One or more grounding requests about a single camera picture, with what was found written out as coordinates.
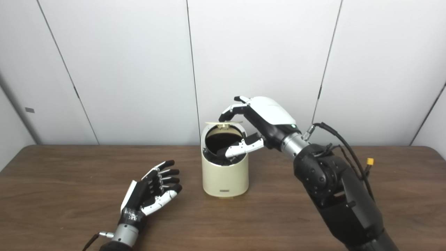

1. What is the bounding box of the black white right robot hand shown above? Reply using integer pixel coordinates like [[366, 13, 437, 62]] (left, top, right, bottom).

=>
[[217, 96, 302, 161]]

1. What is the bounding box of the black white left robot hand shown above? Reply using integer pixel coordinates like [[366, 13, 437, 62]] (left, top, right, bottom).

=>
[[118, 160, 183, 230]]

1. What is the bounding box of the cream round bin lid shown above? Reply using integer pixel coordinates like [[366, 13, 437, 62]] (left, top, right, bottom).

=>
[[205, 121, 243, 131]]

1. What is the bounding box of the cream-colored bin body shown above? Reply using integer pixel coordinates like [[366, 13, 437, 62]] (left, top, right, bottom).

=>
[[201, 123, 249, 199]]

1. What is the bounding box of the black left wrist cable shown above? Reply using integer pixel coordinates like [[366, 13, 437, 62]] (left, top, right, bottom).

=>
[[82, 231, 115, 251]]

